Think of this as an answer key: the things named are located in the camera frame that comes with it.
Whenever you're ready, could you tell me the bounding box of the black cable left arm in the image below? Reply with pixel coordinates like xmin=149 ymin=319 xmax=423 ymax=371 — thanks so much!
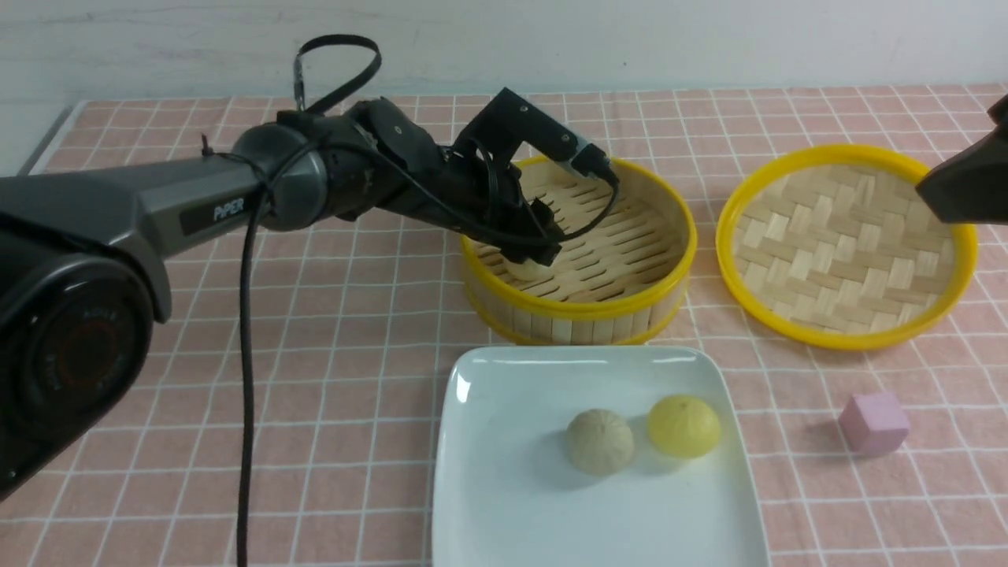
xmin=201 ymin=33 xmax=621 ymax=567

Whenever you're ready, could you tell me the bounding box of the pink cube block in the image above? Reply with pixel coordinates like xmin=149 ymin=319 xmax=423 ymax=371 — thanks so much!
xmin=838 ymin=392 xmax=910 ymax=456

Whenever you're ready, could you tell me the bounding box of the yellow steamed bun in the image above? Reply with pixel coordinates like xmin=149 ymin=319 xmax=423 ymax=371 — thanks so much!
xmin=646 ymin=395 xmax=721 ymax=459

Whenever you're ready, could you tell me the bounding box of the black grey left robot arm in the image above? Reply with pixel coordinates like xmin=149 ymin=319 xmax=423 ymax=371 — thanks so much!
xmin=1 ymin=90 xmax=580 ymax=498

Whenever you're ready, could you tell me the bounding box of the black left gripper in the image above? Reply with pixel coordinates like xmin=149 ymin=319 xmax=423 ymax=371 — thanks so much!
xmin=346 ymin=98 xmax=564 ymax=266

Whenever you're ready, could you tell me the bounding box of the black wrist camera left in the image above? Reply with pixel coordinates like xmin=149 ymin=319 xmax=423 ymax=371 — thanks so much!
xmin=451 ymin=87 xmax=619 ymax=189

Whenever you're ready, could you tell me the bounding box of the bamboo steamer basket yellow rim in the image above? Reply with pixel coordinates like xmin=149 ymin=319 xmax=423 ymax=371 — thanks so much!
xmin=460 ymin=158 xmax=698 ymax=346

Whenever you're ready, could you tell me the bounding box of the woven bamboo steamer lid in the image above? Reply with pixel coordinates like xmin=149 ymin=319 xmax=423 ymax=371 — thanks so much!
xmin=715 ymin=144 xmax=979 ymax=350

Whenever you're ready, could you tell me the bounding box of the white square plate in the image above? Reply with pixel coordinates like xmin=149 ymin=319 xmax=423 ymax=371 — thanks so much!
xmin=432 ymin=346 xmax=772 ymax=566

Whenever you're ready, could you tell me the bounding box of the beige steamed bun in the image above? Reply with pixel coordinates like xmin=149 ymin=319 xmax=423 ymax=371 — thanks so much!
xmin=503 ymin=258 xmax=552 ymax=281
xmin=565 ymin=408 xmax=636 ymax=477

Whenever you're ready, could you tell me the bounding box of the pink checkered tablecloth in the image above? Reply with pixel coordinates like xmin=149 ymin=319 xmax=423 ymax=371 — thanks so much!
xmin=1 ymin=83 xmax=1006 ymax=566

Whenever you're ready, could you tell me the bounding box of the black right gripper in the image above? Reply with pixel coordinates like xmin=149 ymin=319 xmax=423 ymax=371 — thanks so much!
xmin=917 ymin=96 xmax=1007 ymax=225

